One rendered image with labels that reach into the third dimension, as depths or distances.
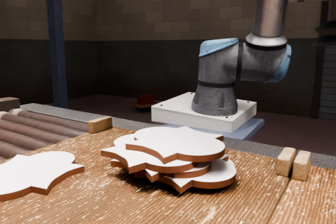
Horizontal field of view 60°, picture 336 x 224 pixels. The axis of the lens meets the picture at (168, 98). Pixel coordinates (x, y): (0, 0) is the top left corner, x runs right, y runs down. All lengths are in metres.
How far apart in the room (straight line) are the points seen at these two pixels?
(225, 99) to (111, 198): 0.60
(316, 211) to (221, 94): 0.57
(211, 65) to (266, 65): 0.16
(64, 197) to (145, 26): 5.90
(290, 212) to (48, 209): 0.28
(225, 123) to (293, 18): 4.36
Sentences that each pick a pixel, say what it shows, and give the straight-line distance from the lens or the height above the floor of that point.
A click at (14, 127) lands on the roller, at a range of 0.85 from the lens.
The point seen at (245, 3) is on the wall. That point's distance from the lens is 5.35.
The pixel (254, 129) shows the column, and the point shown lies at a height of 0.87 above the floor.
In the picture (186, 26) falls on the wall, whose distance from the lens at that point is 5.73.
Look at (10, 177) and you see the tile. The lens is 0.46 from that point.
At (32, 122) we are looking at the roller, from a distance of 0.88.
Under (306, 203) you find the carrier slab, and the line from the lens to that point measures 0.40.
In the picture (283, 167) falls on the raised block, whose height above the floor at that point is 0.95.
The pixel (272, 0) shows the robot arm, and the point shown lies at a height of 1.24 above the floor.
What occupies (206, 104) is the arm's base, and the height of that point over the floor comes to 0.94.
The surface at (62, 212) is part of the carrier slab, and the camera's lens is 0.37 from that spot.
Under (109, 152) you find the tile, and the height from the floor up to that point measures 0.97.
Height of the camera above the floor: 1.12
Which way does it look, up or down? 10 degrees down
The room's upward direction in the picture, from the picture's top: straight up
